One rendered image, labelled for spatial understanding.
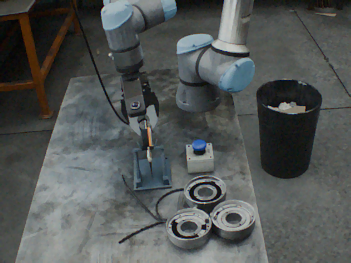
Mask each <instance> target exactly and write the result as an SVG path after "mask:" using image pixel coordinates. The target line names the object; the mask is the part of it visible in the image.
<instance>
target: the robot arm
mask: <svg viewBox="0 0 351 263"><path fill-rule="evenodd" d="M253 2H254V0H224V4H223V13H222V17H221V24H220V27H219V34H218V36H219V37H218V39H217V40H213V37H212V36H210V35H206V34H193V35H190V36H186V37H185V38H182V39H181V40H180V41H179V42H178V44H177V55H178V64H179V77H180V83H179V87H178V90H177V94H176V102H177V105H178V107H179V108H181V109H183V110H185V111H189V112H205V111H209V110H212V109H214V108H216V107H217V106H219V105H220V103H221V91H220V89H221V90H223V91H228V92H230V93H238V92H240V91H242V90H244V89H245V88H246V87H247V85H248V84H250V82H251V80H252V79H253V76H254V72H255V64H254V63H253V61H252V60H251V59H250V58H249V53H250V49H249V47H248V46H247V44H246V42H247V39H248V30H249V25H250V22H251V21H250V19H251V13H252V10H253ZM103 3H104V5H105V7H104V8H103V9H102V11H101V15H102V21H103V28H104V30H105V33H106V35H107V36H106V37H107V41H108V44H109V47H110V52H111V53H110V54H109V55H108V56H109V58H111V57H112V59H113V62H114V65H115V67H116V71H117V72H118V73H124V74H122V75H121V77H120V84H121V89H122V93H121V94H122V97H123V99H121V100H120V102H121V105H120V106H121V112H122V115H123V117H124V118H125V120H126V121H127V123H128V124H129V125H130V126H131V128H132V129H133V130H134V132H135V133H137V134H138V135H139V136H142V134H141V128H140V125H139V121H138V116H141V115H147V116H149V123H150V124H151V130H152V133H155V131H156V129H157V124H158V118H159V101H158V98H157V97H156V95H155V92H151V86H150V85H149V80H148V77H147V72H146V71H143V72H140V71H139V69H140V68H141V67H142V66H143V65H144V61H143V51H142V47H141V43H140V40H139V34H140V33H142V32H144V31H146V30H148V29H150V28H152V27H154V26H156V25H158V24H161V23H165V22H166V21H167V20H168V19H170V18H172V17H174V16H175V14H176V12H177V6H176V2H175V1H174V0H103ZM142 74H145V75H142Z"/></svg>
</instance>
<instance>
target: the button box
mask: <svg viewBox="0 0 351 263"><path fill-rule="evenodd" d="M186 148H187V166H188V173H201V172H214V157H213V152H212V143H207V147H206V148H205V149H203V150H201V152H198V151H195V150H194V149H193V148H192V145H186Z"/></svg>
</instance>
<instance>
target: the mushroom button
mask: <svg viewBox="0 0 351 263"><path fill-rule="evenodd" d="M206 147H207V143H206V142H205V141H204V140H195V141H193V143H192V148H193V149H194V150H195V151H198V152H201V150H203V149H205V148H206Z"/></svg>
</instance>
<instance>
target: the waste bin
mask: <svg viewBox="0 0 351 263"><path fill-rule="evenodd" d="M256 100H257V107H258V118H259V139H260V150H261V159H260V162H261V166H262V167H263V169H264V170H265V171H266V172H268V173H269V174H271V175H272V176H274V177H281V178H293V177H297V176H300V175H302V174H303V173H305V172H306V171H307V170H308V168H309V166H310V160H311V156H312V147H313V142H314V138H315V132H316V129H317V123H318V117H319V114H320V108H321V105H322V96H321V94H320V92H319V91H318V90H317V89H316V88H314V87H313V86H312V85H310V84H308V83H305V82H303V81H299V80H295V79H279V80H271V81H268V82H266V83H265V84H263V85H261V86H260V87H259V88H258V90H257V92H256ZM284 102H286V103H287V104H289V103H291V102H295V103H296V105H297V106H305V111H304V112H300V113H285V112H280V111H276V110H273V109H271V108H268V106H270V107H272V108H278V107H279V105H280V104H281V103H284Z"/></svg>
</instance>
